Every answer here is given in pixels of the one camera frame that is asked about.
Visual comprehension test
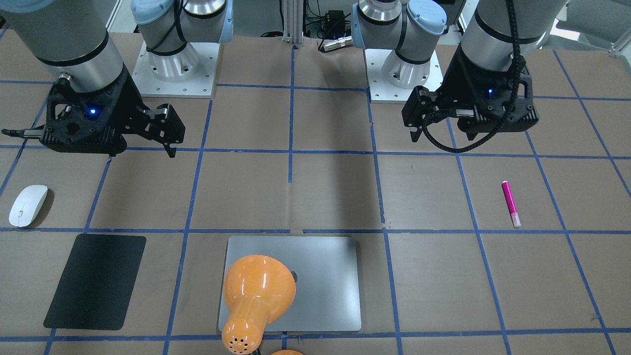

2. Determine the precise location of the black mousepad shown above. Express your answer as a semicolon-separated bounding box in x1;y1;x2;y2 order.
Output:
43;233;146;330

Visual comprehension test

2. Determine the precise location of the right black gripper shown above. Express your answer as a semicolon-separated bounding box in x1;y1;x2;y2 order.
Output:
1;74;186;158

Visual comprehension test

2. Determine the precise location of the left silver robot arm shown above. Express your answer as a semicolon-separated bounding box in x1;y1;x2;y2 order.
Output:
351;0;564;152

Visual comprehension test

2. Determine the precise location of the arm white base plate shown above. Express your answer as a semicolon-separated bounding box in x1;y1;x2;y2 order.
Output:
364;49;443;104
130;42;221;99

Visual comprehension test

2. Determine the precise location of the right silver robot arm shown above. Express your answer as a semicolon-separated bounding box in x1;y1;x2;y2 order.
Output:
1;0;234;158

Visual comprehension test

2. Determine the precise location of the black braided cable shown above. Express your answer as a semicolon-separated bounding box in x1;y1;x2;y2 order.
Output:
421;0;524;153

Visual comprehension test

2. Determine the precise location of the orange desk lamp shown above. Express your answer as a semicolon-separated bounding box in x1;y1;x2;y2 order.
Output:
221;254;297;355

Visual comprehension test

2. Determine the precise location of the pink pen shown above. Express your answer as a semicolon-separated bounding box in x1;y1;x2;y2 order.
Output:
501;180;522;228

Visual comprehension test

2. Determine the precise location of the white computer mouse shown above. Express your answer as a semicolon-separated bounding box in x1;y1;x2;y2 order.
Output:
8;184;49;227

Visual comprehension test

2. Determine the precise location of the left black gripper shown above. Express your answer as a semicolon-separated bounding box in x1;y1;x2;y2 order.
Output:
401;48;539;143

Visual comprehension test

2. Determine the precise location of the silver notebook laptop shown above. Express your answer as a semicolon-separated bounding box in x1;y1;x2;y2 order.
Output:
225;235;361;333

